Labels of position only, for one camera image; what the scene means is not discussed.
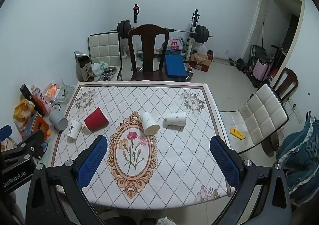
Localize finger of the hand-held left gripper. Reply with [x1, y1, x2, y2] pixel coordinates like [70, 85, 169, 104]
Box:
[0, 125, 19, 152]
[4, 129, 46, 166]

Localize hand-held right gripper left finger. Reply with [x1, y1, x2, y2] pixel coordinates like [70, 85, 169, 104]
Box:
[26, 135, 108, 225]

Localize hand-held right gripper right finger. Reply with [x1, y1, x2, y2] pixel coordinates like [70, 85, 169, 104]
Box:
[210, 136, 292, 225]

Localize grey cup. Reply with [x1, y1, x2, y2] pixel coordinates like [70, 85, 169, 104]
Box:
[49, 110, 68, 131]

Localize white cup with black print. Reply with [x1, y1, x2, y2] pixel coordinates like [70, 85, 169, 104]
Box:
[67, 118, 83, 141]

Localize red cup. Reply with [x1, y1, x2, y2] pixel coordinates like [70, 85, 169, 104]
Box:
[84, 107, 109, 131]

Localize white speckled cup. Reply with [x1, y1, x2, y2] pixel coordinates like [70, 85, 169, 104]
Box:
[163, 112, 186, 126]
[140, 112, 160, 136]

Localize orange box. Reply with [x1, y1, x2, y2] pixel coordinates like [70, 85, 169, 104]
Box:
[30, 115, 50, 141]

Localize yellow plastic bag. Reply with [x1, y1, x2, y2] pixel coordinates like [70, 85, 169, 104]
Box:
[14, 99, 35, 126]

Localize black bottle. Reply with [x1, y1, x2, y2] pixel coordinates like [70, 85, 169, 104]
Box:
[20, 84, 32, 101]

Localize floral diamond-pattern tablecloth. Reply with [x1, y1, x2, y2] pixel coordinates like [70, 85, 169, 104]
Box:
[51, 81, 236, 210]

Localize orange snack bag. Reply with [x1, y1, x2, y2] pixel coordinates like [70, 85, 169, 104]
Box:
[43, 83, 61, 102]

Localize white padded chair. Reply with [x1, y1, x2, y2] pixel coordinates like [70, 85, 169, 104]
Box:
[88, 32, 123, 81]
[219, 83, 289, 154]

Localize clear plastic container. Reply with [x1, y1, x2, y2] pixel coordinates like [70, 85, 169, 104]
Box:
[58, 85, 75, 103]

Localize blue denim clothing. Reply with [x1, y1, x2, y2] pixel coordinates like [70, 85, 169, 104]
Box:
[277, 113, 319, 205]

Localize white power strip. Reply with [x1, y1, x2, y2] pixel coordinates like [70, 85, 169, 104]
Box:
[288, 99, 304, 124]

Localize brown carton box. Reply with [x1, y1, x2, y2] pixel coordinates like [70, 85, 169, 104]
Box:
[74, 51, 95, 82]

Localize metal bowls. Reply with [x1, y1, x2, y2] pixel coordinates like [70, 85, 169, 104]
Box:
[103, 65, 118, 77]

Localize green and white plastic bag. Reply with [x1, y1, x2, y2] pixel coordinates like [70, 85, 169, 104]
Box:
[92, 61, 108, 75]

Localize pink suitcase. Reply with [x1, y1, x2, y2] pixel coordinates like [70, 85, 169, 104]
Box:
[253, 58, 271, 82]

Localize black dumbbell bar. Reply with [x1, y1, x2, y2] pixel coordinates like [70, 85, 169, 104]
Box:
[229, 58, 250, 72]

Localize red-brown cardboard box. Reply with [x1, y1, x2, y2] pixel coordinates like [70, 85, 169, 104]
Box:
[189, 53, 213, 73]

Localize dark wooden chair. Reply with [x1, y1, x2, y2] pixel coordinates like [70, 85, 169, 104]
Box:
[128, 24, 170, 81]
[270, 67, 299, 103]

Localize blue bench pad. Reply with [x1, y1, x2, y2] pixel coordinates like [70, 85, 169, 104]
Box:
[164, 55, 187, 78]

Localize black folding cart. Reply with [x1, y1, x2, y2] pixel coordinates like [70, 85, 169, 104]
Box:
[249, 44, 269, 66]

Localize clear plastic bag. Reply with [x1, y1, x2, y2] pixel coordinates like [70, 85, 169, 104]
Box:
[194, 43, 208, 56]

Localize white weight rack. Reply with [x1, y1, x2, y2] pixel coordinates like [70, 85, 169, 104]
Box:
[131, 4, 200, 62]

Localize red and white plastic bag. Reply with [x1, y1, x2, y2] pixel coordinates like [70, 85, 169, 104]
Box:
[167, 37, 183, 51]

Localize black barbell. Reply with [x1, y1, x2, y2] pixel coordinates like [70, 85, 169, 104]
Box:
[117, 21, 213, 43]

